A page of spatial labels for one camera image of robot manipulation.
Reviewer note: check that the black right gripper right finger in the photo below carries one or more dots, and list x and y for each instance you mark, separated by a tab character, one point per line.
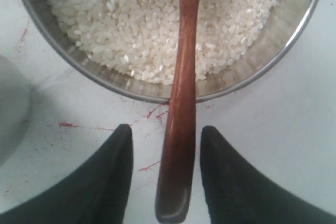
236	192

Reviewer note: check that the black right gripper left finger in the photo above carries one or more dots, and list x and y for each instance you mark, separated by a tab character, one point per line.
96	192

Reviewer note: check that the brown wooden spoon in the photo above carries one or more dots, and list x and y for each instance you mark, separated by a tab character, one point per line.
178	153

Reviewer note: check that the stainless steel cup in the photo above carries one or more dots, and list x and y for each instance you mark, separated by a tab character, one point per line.
16	107

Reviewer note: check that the stainless steel rice bowl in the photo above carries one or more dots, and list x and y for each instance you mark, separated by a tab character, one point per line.
284	26

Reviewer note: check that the uncooked white rice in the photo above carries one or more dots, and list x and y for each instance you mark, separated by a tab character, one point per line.
139	37

